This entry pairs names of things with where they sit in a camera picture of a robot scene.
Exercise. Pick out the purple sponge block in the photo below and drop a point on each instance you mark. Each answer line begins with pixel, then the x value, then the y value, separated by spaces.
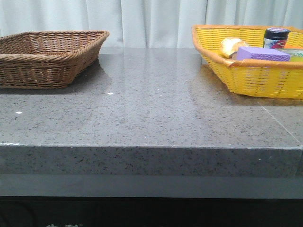
pixel 258 53

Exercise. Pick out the yellow woven plastic basket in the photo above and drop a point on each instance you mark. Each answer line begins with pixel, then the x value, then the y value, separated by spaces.
pixel 273 79

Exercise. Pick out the round bread roll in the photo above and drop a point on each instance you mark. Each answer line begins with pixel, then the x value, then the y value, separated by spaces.
pixel 230 46

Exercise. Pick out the orange object in basket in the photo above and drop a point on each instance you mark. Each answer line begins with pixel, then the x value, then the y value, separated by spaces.
pixel 288 46

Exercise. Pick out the white curtain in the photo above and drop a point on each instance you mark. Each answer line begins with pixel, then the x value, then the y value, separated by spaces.
pixel 145 23

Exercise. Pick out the black lidded can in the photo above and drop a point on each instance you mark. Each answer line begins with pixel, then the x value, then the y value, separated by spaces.
pixel 275 37

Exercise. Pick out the yellow tape roll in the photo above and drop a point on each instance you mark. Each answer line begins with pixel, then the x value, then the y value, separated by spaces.
pixel 296 54

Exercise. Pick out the brown wicker basket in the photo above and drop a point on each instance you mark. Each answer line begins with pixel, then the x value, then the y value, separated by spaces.
pixel 47 59

